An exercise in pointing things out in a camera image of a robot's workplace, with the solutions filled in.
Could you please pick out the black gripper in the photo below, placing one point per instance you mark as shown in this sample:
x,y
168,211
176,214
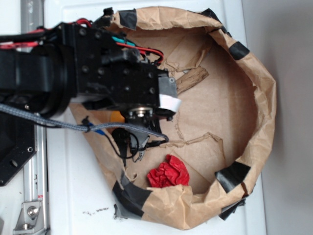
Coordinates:
x,y
109,77

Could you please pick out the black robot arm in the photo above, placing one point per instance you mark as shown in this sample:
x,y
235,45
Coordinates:
x,y
47,69

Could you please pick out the brown wood bark piece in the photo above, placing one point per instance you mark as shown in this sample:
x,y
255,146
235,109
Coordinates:
x,y
191,79

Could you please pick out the red crumpled paper ball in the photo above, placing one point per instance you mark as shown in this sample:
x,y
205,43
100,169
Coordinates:
x,y
169,173

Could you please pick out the brown paper bag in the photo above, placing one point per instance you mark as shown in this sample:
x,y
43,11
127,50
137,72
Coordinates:
x,y
223,131

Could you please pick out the aluminium extrusion rail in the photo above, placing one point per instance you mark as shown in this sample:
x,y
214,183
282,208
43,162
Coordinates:
x,y
35,179

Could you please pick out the silver corner bracket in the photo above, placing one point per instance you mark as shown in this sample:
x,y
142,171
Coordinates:
x,y
31,219

